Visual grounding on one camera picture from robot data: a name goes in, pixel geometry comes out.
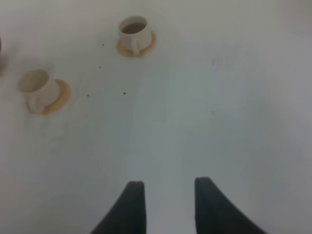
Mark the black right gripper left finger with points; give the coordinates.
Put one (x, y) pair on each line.
(128, 214)

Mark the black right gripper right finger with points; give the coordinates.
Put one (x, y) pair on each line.
(215, 214)

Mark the orange near saucer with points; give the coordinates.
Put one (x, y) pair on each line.
(64, 96)

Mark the white near teacup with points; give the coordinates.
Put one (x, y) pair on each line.
(39, 89)

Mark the white teacup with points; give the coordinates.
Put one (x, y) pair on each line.
(135, 34)
(39, 89)

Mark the white far teacup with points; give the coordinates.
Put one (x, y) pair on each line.
(135, 34)

